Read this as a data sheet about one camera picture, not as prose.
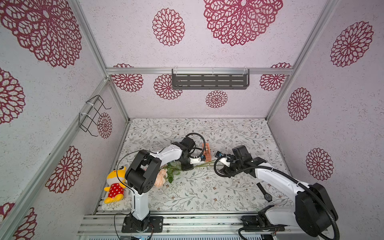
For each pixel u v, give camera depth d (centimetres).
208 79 95
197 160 84
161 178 80
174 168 90
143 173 51
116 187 79
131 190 53
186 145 78
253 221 75
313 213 41
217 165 71
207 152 96
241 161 66
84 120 72
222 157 75
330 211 43
